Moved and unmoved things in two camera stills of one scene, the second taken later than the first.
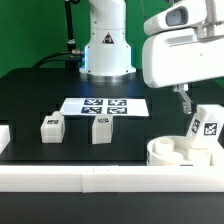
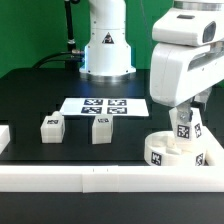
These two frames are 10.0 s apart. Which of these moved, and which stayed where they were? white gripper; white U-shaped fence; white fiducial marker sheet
Moved: white gripper
Stayed: white U-shaped fence; white fiducial marker sheet
